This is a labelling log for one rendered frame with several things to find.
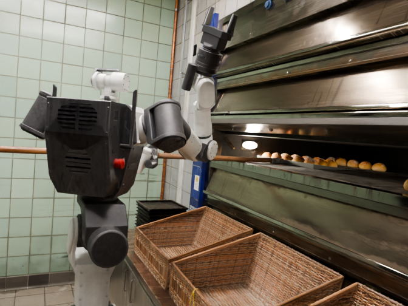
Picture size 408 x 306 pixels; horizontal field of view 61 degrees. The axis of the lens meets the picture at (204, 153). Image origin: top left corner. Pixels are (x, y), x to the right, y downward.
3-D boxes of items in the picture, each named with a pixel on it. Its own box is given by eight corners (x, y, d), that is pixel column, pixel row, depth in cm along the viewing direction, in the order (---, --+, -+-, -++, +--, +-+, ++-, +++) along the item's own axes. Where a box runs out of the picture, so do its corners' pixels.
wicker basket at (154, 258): (203, 245, 231) (206, 204, 229) (251, 280, 181) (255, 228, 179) (132, 251, 209) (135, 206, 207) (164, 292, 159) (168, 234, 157)
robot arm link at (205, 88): (215, 78, 122) (215, 113, 129) (204, 71, 129) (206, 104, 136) (198, 81, 119) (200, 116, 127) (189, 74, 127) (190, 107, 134)
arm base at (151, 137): (192, 150, 114) (181, 133, 104) (155, 159, 116) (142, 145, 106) (185, 112, 121) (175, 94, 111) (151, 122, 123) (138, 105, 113)
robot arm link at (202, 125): (217, 107, 133) (218, 150, 143) (193, 102, 137) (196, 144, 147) (203, 118, 125) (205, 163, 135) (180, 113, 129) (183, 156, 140)
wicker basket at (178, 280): (256, 283, 177) (261, 231, 176) (340, 349, 126) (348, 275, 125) (166, 294, 157) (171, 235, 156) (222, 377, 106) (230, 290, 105)
